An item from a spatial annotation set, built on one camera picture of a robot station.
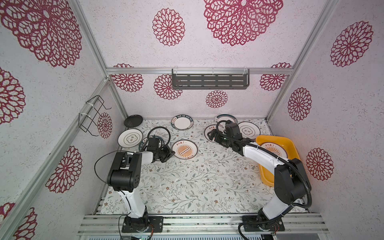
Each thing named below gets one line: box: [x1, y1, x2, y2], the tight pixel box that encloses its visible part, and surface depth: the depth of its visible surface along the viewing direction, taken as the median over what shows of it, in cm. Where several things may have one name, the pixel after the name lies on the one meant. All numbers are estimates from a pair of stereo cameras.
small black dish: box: [124, 114, 143, 128], surface depth 122 cm
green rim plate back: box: [171, 114, 194, 131], surface depth 121 cm
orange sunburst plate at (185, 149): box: [172, 139, 198, 160], surface depth 103 cm
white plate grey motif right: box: [238, 121, 261, 139], surface depth 115 cm
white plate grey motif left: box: [117, 128, 143, 148], surface depth 111 cm
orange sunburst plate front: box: [259, 142, 288, 159], surface depth 103 cm
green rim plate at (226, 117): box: [215, 113, 238, 124], surface depth 123 cm
